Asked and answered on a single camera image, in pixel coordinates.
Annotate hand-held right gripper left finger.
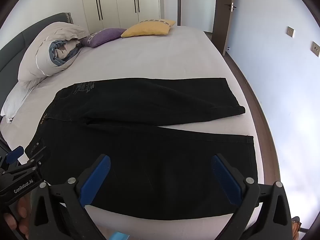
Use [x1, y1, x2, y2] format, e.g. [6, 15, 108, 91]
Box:
[29, 154, 112, 240]

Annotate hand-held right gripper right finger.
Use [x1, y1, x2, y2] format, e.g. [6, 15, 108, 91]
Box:
[211, 153, 293, 240]

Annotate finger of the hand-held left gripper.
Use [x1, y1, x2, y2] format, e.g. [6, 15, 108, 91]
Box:
[1, 140, 48, 178]
[0, 146, 25, 168]

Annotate black pants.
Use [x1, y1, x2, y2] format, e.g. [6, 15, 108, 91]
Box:
[25, 77, 259, 217]

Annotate person's left hand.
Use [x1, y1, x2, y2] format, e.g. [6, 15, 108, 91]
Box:
[4, 197, 29, 240]

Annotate white pillow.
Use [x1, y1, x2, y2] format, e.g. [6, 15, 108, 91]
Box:
[1, 81, 38, 124]

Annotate rolled beige duvet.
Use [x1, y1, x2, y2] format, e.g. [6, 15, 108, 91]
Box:
[18, 22, 90, 88]

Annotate grey upholstered headboard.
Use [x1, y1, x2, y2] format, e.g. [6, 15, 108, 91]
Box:
[0, 12, 73, 73]

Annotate bed with white sheet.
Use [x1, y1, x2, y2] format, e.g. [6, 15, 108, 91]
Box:
[0, 25, 280, 240]

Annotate purple cushion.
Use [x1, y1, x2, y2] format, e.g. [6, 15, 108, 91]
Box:
[80, 28, 127, 48]

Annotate brown door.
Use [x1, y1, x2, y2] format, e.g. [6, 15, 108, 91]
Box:
[214, 0, 238, 57]

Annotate yellow cushion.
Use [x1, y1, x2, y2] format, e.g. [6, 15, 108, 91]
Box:
[121, 19, 176, 38]

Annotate white wardrobe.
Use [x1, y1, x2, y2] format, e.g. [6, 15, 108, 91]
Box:
[80, 0, 160, 33]

